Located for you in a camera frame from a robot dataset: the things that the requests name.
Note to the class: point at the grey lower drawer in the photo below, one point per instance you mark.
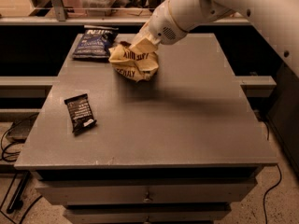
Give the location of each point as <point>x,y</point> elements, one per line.
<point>147,214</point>

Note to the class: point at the grey upper drawer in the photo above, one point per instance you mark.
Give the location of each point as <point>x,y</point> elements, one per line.
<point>144,191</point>

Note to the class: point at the dark power adapter box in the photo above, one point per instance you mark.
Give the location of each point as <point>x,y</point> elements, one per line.
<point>19,131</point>

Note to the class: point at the black snack bar wrapper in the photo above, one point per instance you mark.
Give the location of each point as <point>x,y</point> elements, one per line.
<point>80,113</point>

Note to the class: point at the grey drawer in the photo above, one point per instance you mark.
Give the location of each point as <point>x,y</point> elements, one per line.
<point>147,214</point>
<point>144,191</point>

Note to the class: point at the grey metal railing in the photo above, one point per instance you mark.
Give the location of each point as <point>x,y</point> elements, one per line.
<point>70,12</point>

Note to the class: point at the blue chip bag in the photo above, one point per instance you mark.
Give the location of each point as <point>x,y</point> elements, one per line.
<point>95,44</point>

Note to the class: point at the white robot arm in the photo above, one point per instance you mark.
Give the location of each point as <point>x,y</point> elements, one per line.
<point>277,21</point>

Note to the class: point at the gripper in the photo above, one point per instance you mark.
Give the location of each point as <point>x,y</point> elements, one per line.
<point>162,28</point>

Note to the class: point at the clear plastic container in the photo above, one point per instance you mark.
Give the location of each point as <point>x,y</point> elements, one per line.
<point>97,7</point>

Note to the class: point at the brown Late July chip bag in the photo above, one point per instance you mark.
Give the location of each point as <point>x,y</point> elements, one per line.
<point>131,65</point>

